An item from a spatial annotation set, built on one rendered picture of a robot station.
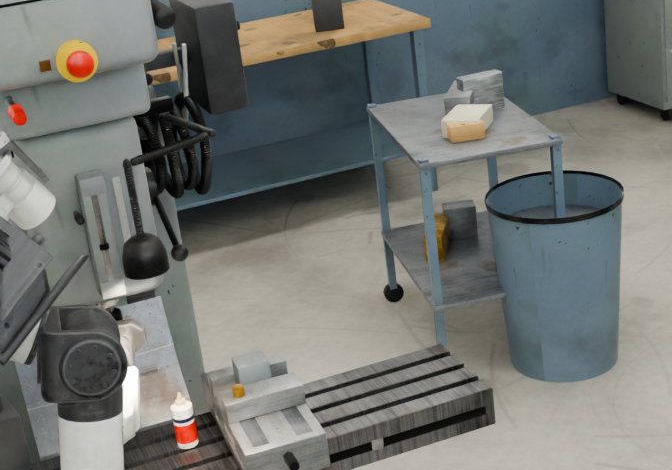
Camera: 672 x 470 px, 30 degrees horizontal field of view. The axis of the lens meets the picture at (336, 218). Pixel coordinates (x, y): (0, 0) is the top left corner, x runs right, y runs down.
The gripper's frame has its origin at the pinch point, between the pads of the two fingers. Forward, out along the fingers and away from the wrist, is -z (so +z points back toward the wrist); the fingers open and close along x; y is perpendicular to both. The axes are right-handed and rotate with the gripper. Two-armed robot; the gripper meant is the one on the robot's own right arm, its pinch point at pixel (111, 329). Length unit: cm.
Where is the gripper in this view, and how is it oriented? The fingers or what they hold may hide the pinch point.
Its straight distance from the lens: 227.5
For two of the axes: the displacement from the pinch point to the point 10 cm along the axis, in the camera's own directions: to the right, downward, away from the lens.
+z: 1.1, 3.3, -9.4
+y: 1.2, 9.3, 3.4
